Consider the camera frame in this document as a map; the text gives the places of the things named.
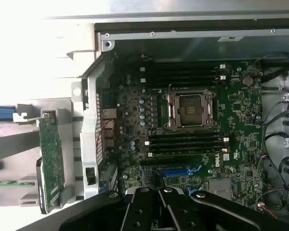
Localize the hard disk in blue caddy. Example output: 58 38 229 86
0 105 15 121

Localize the blue expansion slot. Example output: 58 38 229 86
161 167 195 177

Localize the open black PC case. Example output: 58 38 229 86
71 16 289 231

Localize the green motherboard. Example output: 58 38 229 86
98 54 265 217

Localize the green RAM stick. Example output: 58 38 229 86
0 181 36 188

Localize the black RAM slot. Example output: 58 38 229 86
140 75 227 81
140 63 227 71
144 139 229 146
148 132 230 141
140 69 227 76
148 145 229 151
140 80 227 87

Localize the silver chipset heatsink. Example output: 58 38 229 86
209 178 232 196

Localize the grey plastic parts rack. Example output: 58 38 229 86
0 97 85 210

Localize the round coin cell battery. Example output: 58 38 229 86
242 76 254 88

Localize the red and black wire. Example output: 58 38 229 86
98 118 116 145

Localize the metal CPU socket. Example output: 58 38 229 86
163 88 219 132

